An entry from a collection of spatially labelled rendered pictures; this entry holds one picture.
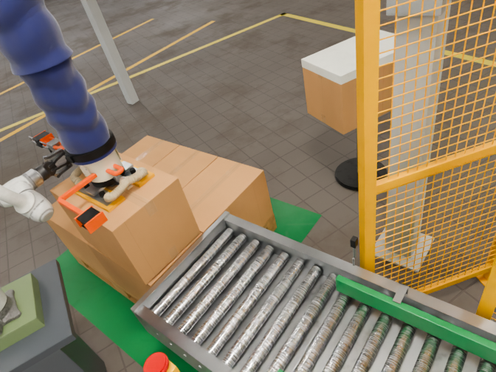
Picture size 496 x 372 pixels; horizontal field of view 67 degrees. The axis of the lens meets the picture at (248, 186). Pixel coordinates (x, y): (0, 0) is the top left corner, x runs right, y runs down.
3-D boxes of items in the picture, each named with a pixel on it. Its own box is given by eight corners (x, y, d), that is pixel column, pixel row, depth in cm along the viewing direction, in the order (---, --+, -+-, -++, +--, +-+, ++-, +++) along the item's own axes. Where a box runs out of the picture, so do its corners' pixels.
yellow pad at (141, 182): (155, 176, 186) (151, 168, 183) (140, 188, 181) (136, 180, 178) (116, 159, 205) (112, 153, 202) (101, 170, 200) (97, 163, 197)
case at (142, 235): (201, 232, 206) (178, 177, 181) (145, 285, 186) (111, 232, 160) (137, 198, 241) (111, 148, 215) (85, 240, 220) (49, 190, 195)
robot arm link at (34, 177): (29, 187, 186) (40, 179, 189) (38, 191, 181) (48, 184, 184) (18, 173, 180) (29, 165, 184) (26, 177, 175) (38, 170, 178)
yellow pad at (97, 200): (126, 199, 176) (122, 192, 173) (109, 213, 171) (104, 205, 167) (88, 180, 195) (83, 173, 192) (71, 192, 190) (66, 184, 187)
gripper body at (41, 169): (30, 167, 183) (46, 156, 188) (40, 179, 188) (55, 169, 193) (37, 170, 179) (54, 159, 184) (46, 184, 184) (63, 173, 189)
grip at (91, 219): (108, 220, 150) (102, 211, 147) (91, 234, 146) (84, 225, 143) (97, 213, 155) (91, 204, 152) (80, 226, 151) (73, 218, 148)
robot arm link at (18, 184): (26, 184, 187) (42, 197, 182) (-4, 203, 178) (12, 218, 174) (16, 170, 178) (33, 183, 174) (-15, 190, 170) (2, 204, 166)
